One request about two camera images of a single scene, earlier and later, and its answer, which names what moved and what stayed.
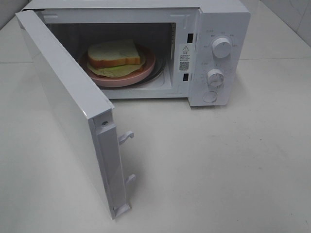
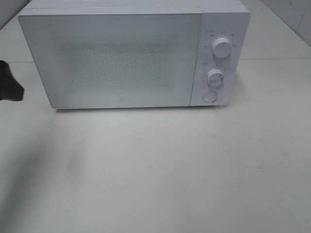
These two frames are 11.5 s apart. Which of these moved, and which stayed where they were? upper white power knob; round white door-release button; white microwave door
Moved: white microwave door
Stayed: round white door-release button; upper white power knob
